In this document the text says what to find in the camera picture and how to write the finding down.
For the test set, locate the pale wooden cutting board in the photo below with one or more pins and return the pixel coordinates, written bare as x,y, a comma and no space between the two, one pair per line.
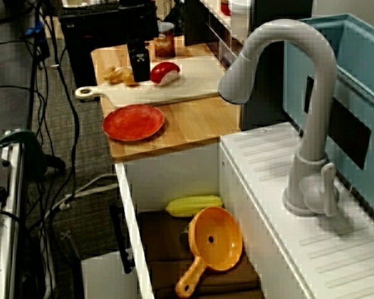
190,81

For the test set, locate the dark upright panel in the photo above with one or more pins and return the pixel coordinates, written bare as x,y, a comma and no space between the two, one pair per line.
283,12

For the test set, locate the grey toy faucet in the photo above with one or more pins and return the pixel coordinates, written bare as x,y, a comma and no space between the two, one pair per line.
311,140

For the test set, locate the teal plastic bin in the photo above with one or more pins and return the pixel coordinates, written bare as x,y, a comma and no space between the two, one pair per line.
361,62

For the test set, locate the yellow toy corn cob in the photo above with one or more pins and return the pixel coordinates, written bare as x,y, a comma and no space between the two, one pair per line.
190,205

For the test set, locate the red white toy sushi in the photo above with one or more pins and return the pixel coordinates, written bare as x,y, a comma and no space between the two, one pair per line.
165,73

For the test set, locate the blue connector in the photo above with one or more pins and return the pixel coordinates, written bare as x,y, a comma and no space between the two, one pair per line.
34,29

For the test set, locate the white tile shelf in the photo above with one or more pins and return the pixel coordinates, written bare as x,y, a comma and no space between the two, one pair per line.
218,34

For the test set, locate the red yellow bottle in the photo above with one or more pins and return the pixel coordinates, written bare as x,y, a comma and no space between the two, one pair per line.
225,9

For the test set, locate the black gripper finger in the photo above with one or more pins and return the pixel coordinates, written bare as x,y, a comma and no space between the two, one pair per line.
139,62

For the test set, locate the green toy can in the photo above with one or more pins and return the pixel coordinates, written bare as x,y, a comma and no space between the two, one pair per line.
184,236

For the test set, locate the orange toy strainer pan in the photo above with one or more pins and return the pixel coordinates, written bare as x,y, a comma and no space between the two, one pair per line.
215,240

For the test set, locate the aluminium frame rail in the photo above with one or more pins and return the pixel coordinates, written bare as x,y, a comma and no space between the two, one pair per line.
9,218

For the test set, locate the white toy sink basin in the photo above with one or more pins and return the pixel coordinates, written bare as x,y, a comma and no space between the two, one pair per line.
268,174

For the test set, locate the brown label soup can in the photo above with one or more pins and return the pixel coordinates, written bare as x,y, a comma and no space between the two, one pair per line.
165,43

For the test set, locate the red round plate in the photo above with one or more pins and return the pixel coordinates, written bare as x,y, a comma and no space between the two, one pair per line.
134,123

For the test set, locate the tan toy chicken piece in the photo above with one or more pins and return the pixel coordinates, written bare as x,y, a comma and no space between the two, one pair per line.
118,74

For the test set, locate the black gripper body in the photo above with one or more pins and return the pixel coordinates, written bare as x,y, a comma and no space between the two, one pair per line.
140,23

